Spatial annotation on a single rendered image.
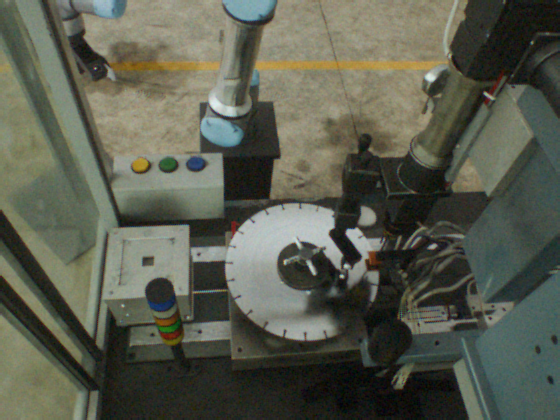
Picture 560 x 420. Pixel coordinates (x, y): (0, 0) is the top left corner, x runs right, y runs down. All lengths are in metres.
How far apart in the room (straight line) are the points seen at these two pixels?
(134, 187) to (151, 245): 0.18
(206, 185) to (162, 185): 0.11
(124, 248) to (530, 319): 0.85
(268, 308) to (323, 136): 1.75
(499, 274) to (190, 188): 0.76
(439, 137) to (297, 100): 2.10
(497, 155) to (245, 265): 0.56
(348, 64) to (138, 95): 1.30
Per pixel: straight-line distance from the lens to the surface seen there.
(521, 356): 0.55
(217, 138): 1.30
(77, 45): 1.34
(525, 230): 0.66
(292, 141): 2.55
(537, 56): 0.54
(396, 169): 0.82
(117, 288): 1.06
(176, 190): 1.21
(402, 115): 2.86
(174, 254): 1.08
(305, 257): 0.96
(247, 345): 1.04
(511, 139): 0.65
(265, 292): 0.98
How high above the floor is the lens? 1.83
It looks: 54 degrees down
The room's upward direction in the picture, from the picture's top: 7 degrees clockwise
